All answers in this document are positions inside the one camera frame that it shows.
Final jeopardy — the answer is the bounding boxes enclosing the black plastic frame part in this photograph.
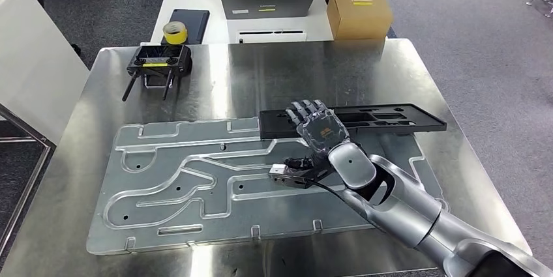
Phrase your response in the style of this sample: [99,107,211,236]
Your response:
[258,102,448,141]

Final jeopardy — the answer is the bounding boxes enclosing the steel workbench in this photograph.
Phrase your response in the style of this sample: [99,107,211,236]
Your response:
[0,38,533,277]

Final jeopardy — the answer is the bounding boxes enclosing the grey laptop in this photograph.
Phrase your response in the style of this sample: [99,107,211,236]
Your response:
[219,0,320,20]

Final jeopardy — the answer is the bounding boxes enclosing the white flat device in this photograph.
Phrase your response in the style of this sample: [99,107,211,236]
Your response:
[236,29,308,44]

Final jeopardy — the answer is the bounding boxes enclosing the dark tablet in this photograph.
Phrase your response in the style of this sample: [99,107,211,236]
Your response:
[160,8,211,46]

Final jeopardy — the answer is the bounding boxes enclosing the yellow tape roll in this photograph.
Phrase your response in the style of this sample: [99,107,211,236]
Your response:
[162,21,189,46]

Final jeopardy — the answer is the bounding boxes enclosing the brown cardboard box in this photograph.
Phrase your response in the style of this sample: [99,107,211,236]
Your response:
[326,0,395,42]

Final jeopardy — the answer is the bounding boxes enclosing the black remote controller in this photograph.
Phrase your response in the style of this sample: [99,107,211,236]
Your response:
[121,43,193,102]

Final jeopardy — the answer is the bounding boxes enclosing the white cabinet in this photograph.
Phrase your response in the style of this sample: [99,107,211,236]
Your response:
[0,0,90,145]

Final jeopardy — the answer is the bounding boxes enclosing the stamped aluminium panel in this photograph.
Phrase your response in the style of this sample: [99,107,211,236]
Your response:
[85,116,451,257]

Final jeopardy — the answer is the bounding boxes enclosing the steel side table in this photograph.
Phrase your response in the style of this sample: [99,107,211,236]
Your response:
[0,102,58,259]

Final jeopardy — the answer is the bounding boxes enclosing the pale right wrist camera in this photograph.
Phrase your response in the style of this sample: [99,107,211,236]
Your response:
[267,163,300,188]

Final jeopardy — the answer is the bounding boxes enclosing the black right camera bracket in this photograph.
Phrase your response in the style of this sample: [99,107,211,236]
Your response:
[282,158,336,190]

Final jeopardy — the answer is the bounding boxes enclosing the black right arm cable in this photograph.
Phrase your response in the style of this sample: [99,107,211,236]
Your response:
[308,181,346,201]

